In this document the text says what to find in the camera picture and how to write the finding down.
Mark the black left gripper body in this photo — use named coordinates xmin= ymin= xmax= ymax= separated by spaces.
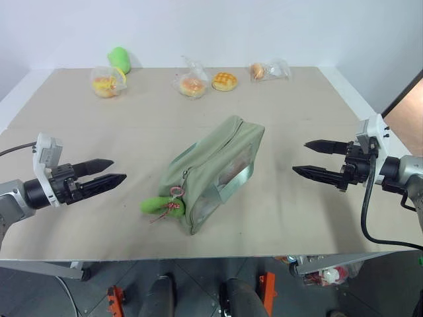
xmin=51 ymin=163 xmax=84 ymax=206

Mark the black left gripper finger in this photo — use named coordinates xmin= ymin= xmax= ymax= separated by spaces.
xmin=73 ymin=158 xmax=115 ymax=177
xmin=81 ymin=173 xmax=128 ymax=199

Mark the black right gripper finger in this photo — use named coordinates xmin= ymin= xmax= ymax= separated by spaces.
xmin=291 ymin=164 xmax=348 ymax=192
xmin=305 ymin=139 xmax=350 ymax=155

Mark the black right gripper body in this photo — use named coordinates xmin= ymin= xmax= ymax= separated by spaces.
xmin=340 ymin=141 xmax=378 ymax=193

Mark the green fabric pouch bag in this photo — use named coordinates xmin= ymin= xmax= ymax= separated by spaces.
xmin=157 ymin=114 xmax=266 ymax=236

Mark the green plush zipper charm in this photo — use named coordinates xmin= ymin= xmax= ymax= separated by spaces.
xmin=140 ymin=195 xmax=186 ymax=221

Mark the orange board with dark edge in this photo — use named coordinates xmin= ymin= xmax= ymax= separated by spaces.
xmin=381 ymin=68 xmax=423 ymax=157

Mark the bagged yellow bread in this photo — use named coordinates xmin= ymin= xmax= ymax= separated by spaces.
xmin=90 ymin=65 xmax=128 ymax=99

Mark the bagged small brown bread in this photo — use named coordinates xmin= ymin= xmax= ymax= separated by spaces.
xmin=249 ymin=58 xmax=293 ymax=83

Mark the clear bag of colourful items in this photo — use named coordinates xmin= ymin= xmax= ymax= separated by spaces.
xmin=302 ymin=262 xmax=363 ymax=285

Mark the green plush toy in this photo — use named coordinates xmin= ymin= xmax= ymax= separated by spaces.
xmin=106 ymin=46 xmax=132 ymax=74

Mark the large dark round base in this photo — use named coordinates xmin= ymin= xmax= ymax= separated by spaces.
xmin=0 ymin=267 xmax=80 ymax=317

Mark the orange black clamp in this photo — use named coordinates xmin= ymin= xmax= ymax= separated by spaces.
xmin=258 ymin=271 xmax=277 ymax=317
xmin=106 ymin=285 xmax=127 ymax=317

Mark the unwrapped pineapple bun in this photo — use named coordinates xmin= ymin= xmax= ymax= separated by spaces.
xmin=211 ymin=71 xmax=239 ymax=92

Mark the dark rounded shape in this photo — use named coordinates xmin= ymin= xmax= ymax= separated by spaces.
xmin=138 ymin=272 xmax=175 ymax=317
xmin=219 ymin=277 xmax=272 ymax=317

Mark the bagged orange round bread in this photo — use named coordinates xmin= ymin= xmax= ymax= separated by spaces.
xmin=171 ymin=55 xmax=210 ymax=101

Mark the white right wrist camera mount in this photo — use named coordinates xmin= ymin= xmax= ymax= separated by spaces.
xmin=356 ymin=114 xmax=393 ymax=186

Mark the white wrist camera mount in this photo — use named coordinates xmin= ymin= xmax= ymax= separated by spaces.
xmin=32 ymin=132 xmax=63 ymax=208
xmin=356 ymin=114 xmax=393 ymax=186

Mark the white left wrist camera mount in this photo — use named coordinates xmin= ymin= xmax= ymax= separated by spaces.
xmin=32 ymin=132 xmax=63 ymax=208

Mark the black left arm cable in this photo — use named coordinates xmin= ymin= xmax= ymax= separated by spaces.
xmin=0 ymin=141 xmax=38 ymax=157

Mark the red white charm cord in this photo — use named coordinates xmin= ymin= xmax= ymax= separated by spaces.
xmin=149 ymin=186 xmax=184 ymax=225

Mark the grey metal table frame bar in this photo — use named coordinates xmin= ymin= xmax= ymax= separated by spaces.
xmin=295 ymin=251 xmax=423 ymax=276
xmin=0 ymin=260 xmax=84 ymax=281

